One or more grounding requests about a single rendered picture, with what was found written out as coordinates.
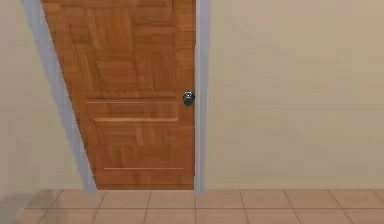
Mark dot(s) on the dark metal door knob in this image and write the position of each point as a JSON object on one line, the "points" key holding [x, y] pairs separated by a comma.
{"points": [[188, 98]]}

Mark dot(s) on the brown wooden room door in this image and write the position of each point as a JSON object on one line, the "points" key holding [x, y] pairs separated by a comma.
{"points": [[133, 100]]}

